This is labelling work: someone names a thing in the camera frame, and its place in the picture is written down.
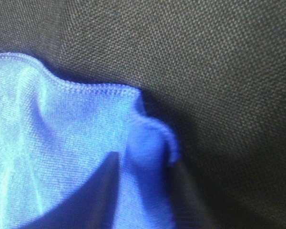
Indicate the black table cloth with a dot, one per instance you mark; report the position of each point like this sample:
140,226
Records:
215,70

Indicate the blue microfibre towel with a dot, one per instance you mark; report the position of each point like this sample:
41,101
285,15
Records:
55,136

